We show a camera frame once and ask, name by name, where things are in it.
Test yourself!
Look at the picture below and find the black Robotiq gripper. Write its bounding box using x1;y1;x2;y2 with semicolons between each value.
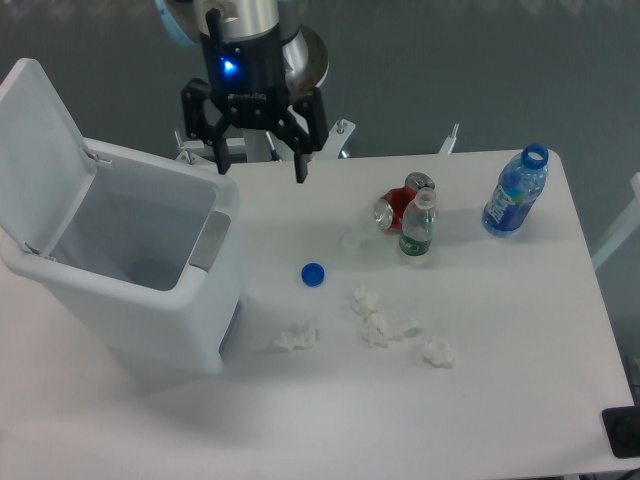
181;25;329;183

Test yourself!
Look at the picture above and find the white trash can lid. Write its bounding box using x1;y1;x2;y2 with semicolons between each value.
1;58;97;256

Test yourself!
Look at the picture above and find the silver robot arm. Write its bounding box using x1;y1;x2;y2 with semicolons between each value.
155;1;329;183

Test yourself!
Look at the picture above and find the clear white bottle cap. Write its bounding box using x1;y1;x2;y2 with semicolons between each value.
339;231;370;252

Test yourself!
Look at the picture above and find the crushed red soda can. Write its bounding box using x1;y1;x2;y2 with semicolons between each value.
373;172;435;232

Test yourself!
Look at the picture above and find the blue bottle cap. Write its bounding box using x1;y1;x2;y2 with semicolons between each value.
300;262;326;287

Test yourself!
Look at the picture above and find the white plastic trash can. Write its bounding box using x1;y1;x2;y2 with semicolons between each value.
1;140;245;375

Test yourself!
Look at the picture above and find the clear green-label water bottle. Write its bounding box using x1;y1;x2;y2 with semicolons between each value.
399;187;436;257

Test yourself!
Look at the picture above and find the crumpled white tissue top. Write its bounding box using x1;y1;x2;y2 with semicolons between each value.
351;286;379;319

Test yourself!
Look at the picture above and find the crumpled white tissue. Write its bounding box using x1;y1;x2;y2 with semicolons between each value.
422;337;455;369
272;321;319;351
351;286;379;319
360;312;422;348

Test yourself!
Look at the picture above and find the crumpled white tissue left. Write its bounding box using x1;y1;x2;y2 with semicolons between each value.
272;321;319;351

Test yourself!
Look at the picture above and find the crumpled white tissue middle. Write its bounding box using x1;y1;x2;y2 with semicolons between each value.
360;312;422;348

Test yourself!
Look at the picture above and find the blue plastic drink bottle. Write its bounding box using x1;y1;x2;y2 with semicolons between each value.
482;143;549;237

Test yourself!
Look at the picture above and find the crumpled white tissue right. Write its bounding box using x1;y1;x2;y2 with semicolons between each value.
422;337;455;369

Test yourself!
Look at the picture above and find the black device at edge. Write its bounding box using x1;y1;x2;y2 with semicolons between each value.
601;406;639;459

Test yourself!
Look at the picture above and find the white pedestal base frame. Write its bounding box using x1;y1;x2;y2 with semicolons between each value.
173;118;461;164

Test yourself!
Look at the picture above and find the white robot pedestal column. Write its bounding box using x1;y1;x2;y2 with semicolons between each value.
241;129;294;163

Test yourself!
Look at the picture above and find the white frame leg right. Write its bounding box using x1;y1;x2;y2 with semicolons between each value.
591;172;639;271

